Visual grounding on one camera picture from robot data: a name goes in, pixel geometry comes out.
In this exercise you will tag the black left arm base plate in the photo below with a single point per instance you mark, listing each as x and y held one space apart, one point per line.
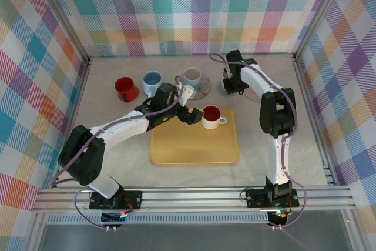
133 198

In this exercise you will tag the controller board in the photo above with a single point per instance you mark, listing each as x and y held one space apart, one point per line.
114 217
279 217

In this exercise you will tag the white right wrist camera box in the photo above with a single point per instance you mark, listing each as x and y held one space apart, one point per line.
226 73

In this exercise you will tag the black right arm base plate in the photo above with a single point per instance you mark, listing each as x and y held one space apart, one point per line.
255 198

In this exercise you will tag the light blue mug white inside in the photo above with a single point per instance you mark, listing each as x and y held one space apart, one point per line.
192 77

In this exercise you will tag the pale pink patterned coaster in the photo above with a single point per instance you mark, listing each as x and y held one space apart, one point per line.
253 96

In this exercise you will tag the right controller board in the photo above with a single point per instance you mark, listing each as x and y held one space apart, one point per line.
279 217

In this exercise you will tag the aluminium frame post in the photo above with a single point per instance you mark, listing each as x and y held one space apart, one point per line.
69 18
319 13

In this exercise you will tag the white mug red inside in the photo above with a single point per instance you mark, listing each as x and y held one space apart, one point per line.
213 121

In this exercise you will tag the yellow plastic tray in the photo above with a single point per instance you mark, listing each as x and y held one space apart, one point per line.
194 145

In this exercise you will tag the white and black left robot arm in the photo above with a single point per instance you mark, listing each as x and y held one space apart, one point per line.
123 127

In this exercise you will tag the all blue mug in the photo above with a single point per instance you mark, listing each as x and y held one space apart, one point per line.
152 82

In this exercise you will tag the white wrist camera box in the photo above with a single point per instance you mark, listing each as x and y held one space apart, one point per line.
226 73
188 92

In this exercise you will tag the aluminium side rail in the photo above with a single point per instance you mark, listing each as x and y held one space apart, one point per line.
305 92
76 101

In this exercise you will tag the small grey coaster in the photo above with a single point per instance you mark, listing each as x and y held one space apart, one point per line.
220 87

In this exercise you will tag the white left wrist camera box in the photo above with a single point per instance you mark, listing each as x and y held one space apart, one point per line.
188 92

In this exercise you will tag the red enamel mug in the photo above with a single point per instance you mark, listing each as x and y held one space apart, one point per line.
124 86

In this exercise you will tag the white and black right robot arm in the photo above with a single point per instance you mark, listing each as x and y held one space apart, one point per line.
280 157

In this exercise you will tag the left controller board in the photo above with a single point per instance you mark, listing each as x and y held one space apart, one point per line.
114 217

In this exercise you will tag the large green patterned coaster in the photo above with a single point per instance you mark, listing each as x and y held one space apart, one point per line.
205 89

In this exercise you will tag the aluminium mounting rail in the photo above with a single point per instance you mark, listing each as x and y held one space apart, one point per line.
191 196

